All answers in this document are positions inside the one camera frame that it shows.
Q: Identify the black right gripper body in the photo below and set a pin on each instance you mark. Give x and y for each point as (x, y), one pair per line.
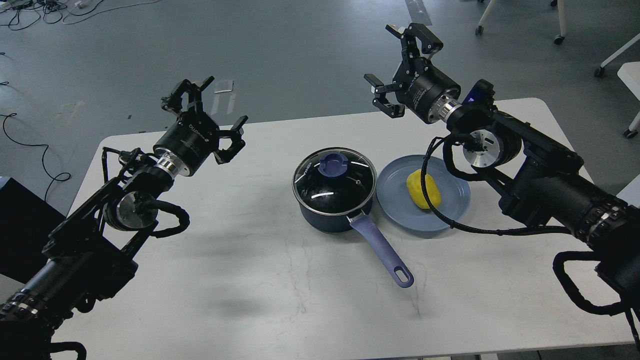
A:
(422, 85)

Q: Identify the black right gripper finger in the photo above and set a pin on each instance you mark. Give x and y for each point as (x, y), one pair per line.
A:
(418, 43)
(380, 100)

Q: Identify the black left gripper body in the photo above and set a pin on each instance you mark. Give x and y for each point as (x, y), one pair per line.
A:
(191, 139)

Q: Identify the glass pot lid blue knob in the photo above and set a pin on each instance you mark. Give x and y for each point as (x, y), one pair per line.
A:
(334, 181)

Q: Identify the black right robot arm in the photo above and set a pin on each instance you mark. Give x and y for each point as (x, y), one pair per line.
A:
(536, 177)

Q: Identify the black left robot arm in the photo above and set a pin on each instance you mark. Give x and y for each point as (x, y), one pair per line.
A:
(90, 255)

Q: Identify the blue round plate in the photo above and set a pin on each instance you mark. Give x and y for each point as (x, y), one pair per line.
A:
(395, 200)

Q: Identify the white table leg right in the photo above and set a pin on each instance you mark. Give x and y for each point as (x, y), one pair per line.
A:
(629, 73)

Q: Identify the black box at left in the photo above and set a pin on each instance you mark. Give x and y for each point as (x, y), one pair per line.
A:
(25, 224)

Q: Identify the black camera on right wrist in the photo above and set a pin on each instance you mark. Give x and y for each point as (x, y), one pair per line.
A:
(482, 93)

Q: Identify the dark blue saucepan purple handle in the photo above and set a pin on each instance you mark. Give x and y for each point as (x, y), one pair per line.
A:
(360, 221)

